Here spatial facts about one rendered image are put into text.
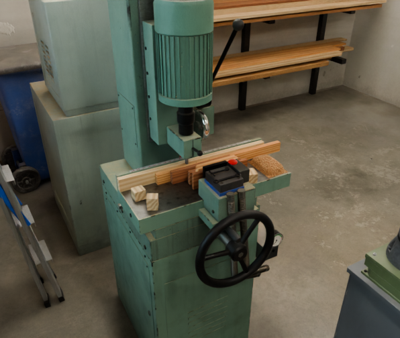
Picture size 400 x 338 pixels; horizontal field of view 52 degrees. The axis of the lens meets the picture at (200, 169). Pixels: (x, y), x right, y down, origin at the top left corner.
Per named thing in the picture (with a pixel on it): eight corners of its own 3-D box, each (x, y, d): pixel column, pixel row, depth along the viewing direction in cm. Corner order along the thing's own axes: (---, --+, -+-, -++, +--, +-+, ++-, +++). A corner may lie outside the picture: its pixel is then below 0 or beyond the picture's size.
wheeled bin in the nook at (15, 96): (13, 200, 291) (-25, 66, 241) (1, 167, 330) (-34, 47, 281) (99, 175, 320) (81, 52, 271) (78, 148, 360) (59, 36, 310)
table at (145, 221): (150, 253, 121) (149, 238, 118) (117, 202, 145) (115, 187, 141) (307, 198, 146) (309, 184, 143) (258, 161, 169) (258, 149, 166)
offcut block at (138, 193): (146, 198, 136) (145, 189, 134) (135, 202, 134) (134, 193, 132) (141, 194, 138) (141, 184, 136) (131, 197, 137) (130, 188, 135)
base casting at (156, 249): (150, 263, 136) (148, 242, 132) (100, 182, 180) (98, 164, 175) (260, 223, 155) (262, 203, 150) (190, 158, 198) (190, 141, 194)
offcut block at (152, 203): (158, 210, 130) (157, 198, 128) (147, 210, 130) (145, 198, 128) (158, 204, 133) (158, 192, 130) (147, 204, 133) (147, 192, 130)
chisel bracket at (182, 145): (184, 163, 139) (183, 141, 135) (166, 147, 150) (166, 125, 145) (203, 158, 142) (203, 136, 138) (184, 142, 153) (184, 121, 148)
